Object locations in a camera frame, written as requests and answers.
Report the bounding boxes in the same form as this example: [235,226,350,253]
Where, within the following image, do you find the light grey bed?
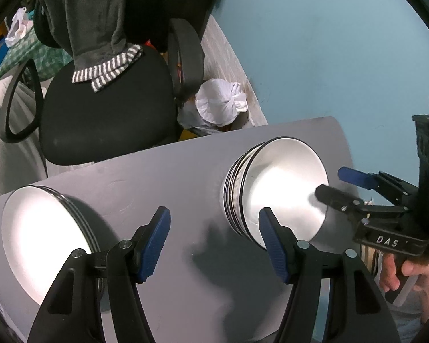
[0,75,49,201]

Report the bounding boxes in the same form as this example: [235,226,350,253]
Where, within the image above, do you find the black office chair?
[5,0,206,167]

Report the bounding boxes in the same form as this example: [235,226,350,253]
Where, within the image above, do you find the person's grey clothing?
[379,286,428,334]

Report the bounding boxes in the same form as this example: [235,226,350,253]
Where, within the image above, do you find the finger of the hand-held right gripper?
[315,184,411,223]
[338,166,420,205]

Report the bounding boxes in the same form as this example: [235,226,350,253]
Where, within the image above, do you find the white tied plastic bag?
[195,78,249,127]

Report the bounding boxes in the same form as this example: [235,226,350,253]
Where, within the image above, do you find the translucent plastic bag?
[178,99,219,133]

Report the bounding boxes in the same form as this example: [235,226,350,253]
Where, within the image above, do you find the white crumpled plastic bag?
[4,7,34,48]

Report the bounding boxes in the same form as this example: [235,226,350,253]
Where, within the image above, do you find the grey garment with striped cuffs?
[34,0,144,93]

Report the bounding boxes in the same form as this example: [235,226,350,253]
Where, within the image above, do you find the white plate with black rim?
[45,186,106,311]
[1,185,94,306]
[39,185,101,304]

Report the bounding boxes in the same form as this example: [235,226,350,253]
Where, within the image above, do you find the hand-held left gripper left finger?
[27,206,172,343]

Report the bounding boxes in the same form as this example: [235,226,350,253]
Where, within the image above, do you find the green checked blanket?
[0,25,74,90]

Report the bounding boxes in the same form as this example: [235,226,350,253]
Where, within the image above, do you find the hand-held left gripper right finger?
[258,206,403,343]

